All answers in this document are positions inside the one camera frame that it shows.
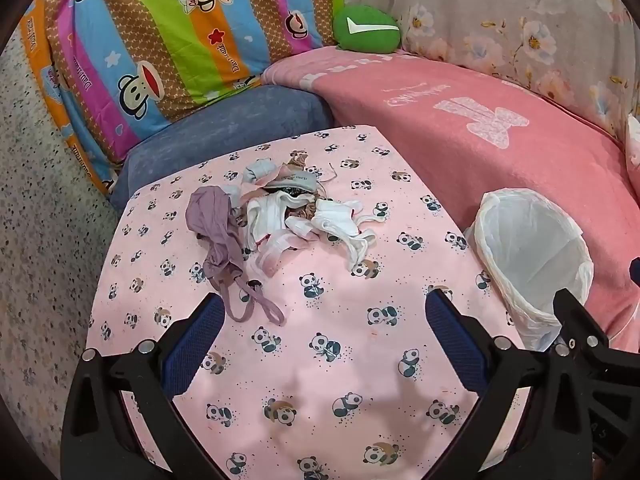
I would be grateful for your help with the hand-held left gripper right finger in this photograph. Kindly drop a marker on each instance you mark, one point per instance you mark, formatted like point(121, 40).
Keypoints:
point(455, 340)

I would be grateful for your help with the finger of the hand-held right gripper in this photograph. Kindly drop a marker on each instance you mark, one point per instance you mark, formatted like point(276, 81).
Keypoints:
point(580, 317)

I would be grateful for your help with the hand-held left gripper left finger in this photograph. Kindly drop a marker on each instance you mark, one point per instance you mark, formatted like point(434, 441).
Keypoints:
point(195, 340)

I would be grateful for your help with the white bag lined bin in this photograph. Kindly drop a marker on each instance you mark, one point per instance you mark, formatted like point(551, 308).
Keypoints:
point(530, 250)

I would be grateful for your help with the leopard print cloth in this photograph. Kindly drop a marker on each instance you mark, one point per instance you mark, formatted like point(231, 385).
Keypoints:
point(291, 191)

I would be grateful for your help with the purple bra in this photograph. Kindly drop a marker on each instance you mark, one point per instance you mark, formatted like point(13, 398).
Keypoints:
point(215, 230)

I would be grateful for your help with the pink white striped sock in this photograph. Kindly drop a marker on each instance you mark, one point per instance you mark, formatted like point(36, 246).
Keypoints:
point(272, 255)

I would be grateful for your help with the pink panda print tablecloth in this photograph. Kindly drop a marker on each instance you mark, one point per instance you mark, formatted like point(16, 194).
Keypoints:
point(325, 310)

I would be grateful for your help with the grey sock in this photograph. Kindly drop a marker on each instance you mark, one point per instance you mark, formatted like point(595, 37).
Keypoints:
point(260, 172)

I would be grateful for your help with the pink and white pillow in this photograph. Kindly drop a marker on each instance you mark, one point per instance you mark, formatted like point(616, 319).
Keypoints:
point(634, 142)

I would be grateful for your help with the grey printed cloth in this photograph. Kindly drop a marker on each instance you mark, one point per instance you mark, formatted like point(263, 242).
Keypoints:
point(297, 180)

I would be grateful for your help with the pink blanket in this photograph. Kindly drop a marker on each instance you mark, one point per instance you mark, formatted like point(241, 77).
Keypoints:
point(450, 150)

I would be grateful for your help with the beige brown cloth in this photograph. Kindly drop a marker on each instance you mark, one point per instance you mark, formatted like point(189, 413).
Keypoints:
point(300, 161)

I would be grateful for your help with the blue cushion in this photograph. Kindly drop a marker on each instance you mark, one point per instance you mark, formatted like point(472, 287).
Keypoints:
point(225, 130)

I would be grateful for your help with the striped cartoon monkey sheet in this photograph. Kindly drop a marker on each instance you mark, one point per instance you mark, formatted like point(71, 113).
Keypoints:
point(165, 35)

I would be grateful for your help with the grey floral sheet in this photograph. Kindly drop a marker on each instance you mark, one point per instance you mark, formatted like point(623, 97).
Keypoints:
point(500, 10)

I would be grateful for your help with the green check mark pillow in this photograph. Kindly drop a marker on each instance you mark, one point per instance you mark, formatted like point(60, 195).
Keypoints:
point(367, 30)

